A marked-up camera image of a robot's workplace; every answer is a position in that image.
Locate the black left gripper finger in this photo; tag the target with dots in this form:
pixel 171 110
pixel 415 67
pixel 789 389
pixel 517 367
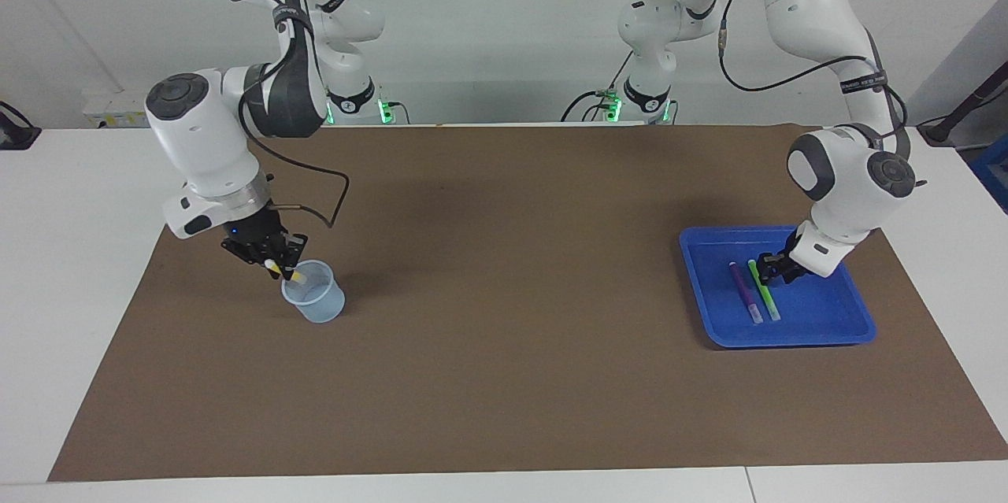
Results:
pixel 765 271

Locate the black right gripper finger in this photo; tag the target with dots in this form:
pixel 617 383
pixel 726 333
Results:
pixel 295 251
pixel 248 253

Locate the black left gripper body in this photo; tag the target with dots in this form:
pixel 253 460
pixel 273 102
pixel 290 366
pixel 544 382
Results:
pixel 791 255

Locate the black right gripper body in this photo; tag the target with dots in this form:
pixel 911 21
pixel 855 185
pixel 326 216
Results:
pixel 252 231

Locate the yellow pen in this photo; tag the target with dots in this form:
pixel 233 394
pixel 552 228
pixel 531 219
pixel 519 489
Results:
pixel 298 278

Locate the purple pen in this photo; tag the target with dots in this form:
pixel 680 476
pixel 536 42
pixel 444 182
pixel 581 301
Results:
pixel 743 290

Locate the green pen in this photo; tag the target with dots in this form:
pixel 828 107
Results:
pixel 768 305

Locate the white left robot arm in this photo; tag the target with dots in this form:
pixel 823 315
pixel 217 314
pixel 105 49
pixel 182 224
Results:
pixel 850 188

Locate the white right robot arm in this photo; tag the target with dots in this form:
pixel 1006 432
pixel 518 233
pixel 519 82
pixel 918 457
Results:
pixel 205 141

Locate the translucent plastic cup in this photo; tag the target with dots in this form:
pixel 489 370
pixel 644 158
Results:
pixel 315 310

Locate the blue plastic tray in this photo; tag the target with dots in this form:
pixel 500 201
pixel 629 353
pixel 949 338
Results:
pixel 827 322

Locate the white box with yellow labels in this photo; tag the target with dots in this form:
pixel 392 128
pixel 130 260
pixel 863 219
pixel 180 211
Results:
pixel 118 113

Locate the black stand pole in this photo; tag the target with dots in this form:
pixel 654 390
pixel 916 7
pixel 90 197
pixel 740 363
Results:
pixel 937 131

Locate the blue crate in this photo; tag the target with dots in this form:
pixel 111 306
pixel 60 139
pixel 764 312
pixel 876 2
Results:
pixel 994 172

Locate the brown table mat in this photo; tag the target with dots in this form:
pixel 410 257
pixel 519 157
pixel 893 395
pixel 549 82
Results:
pixel 504 377

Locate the black table clamp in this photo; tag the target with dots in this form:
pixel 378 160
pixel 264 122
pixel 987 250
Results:
pixel 16 137

